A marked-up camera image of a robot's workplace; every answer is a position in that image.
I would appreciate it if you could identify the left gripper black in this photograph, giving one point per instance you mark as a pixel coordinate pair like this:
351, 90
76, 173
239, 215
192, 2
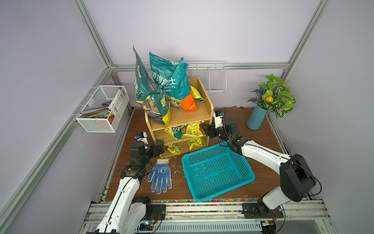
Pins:
160, 148

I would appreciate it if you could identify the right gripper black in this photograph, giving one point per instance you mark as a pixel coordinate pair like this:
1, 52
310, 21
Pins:
211, 127

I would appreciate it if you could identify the yellow green packet shelf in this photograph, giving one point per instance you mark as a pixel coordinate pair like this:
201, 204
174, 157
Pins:
175, 132

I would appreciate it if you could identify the teal plastic basket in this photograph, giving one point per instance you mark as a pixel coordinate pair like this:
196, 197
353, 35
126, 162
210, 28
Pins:
215, 170

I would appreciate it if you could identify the dark green yellow fertilizer bag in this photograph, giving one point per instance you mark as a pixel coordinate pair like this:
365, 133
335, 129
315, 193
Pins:
149, 95

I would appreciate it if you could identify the yellow fertilizer packet top shelf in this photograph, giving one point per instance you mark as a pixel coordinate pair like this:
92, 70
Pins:
196, 94

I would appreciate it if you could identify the teal orange soil bag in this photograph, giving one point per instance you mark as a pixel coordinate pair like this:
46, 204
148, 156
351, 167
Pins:
171, 77

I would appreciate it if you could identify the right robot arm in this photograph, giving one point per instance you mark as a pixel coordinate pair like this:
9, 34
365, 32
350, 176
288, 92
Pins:
296, 178

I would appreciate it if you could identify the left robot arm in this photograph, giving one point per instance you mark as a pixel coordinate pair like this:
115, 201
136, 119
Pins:
127, 210

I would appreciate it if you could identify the yellow packet bottom shelf right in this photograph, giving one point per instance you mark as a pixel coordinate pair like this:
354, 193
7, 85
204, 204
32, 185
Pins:
195, 142

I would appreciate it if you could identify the yellow flower packet middle shelf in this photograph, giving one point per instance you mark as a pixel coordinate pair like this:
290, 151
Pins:
193, 130

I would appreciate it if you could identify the wooden three-tier shelf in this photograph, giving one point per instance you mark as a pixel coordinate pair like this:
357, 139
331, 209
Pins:
204, 113

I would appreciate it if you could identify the blue dotted work glove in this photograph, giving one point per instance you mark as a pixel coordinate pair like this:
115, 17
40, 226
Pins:
160, 177

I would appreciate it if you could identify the teal vase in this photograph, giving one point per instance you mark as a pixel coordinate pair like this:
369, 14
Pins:
256, 118

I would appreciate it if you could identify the artificial green plant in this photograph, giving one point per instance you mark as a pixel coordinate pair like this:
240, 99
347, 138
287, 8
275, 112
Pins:
274, 96

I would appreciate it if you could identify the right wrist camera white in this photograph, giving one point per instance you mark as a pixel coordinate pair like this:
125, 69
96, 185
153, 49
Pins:
219, 117

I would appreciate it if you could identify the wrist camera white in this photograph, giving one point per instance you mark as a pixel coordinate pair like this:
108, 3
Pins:
142, 136
219, 117

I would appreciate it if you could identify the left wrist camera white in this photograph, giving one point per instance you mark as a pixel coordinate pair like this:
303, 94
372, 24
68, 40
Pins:
142, 136

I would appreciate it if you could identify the white wire rack back wall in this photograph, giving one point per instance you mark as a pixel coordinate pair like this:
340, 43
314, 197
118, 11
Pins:
212, 74

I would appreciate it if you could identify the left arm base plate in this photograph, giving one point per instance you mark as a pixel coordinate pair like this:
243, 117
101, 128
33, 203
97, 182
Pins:
154, 212

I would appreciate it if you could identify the white wire basket left wall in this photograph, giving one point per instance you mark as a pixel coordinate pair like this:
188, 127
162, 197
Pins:
104, 109

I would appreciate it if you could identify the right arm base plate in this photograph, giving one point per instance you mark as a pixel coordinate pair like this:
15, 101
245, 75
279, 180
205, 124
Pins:
258, 211

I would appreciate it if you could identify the aluminium rail frame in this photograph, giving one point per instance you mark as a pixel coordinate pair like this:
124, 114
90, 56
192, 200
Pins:
221, 215

